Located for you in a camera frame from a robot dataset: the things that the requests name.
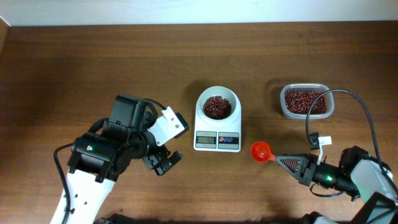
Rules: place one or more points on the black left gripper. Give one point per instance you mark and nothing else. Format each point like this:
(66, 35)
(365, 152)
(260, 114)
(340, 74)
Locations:
(161, 168)

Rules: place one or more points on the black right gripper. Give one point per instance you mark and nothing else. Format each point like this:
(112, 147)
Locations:
(305, 168)

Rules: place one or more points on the red plastic measuring scoop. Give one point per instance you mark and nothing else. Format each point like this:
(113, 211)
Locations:
(262, 152)

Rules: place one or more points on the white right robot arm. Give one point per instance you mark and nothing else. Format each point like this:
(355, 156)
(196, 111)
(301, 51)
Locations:
(358, 175)

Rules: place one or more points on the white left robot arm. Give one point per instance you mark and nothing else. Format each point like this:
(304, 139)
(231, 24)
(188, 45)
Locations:
(82, 196)

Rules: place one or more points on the white digital kitchen scale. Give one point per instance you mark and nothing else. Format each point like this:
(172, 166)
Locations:
(222, 136)

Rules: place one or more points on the red beans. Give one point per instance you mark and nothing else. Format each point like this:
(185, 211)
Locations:
(298, 102)

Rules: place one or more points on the white round bowl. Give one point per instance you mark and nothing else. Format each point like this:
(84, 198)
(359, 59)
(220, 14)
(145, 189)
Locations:
(202, 96)

